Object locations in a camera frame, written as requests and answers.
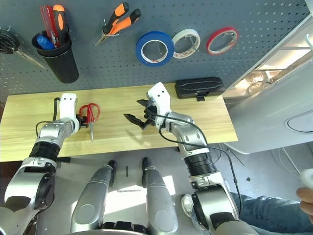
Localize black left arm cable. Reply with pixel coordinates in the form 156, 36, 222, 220
35, 97, 62, 138

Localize small blue screwdriver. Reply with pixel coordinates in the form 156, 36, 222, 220
36, 36, 56, 49

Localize white sneaker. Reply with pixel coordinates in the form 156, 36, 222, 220
180, 193, 196, 218

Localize bystander hand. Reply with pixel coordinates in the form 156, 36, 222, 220
296, 187, 313, 216

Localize red handled scissors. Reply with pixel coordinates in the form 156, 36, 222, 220
78, 102, 101, 142

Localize red handled screwdriver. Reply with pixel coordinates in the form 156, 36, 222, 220
40, 5, 61, 48

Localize silver robot right leg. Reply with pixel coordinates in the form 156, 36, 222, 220
141, 156, 179, 233

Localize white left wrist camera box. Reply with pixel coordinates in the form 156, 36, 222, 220
58, 93, 80, 130

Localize silver robot left leg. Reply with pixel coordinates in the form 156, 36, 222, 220
70, 160, 117, 235

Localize black plastic cup holder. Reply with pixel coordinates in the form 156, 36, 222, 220
31, 30, 80, 84

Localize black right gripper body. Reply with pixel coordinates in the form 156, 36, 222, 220
141, 104, 158, 130

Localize silver robot leg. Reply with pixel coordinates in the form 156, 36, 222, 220
141, 156, 179, 233
70, 160, 117, 235

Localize black plastic tool case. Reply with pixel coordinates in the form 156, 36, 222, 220
175, 77, 225, 101

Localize robot waist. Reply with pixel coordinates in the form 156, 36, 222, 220
73, 221, 152, 235

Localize white cabinet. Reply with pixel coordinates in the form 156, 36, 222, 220
221, 0, 313, 155

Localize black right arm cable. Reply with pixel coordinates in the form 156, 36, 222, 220
158, 116, 243, 216

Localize white handheld controller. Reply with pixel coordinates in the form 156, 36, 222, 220
299, 167, 313, 189

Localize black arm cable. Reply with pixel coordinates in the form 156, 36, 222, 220
158, 116, 243, 216
35, 97, 62, 138

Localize blue tape roll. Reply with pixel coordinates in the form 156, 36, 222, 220
135, 31, 175, 68

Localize grey perforated pegboard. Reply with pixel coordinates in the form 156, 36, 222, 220
0, 0, 311, 96

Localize orange black handled screwdriver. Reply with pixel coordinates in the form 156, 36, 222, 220
53, 4, 69, 46

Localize white tape roll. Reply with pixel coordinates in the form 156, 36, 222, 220
172, 28, 201, 59

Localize black handled scissors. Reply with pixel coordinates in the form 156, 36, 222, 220
0, 26, 47, 71

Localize orange black needle nose pliers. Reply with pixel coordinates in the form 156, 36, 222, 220
94, 1, 142, 47

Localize red tape roll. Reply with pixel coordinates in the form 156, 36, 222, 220
206, 26, 240, 55

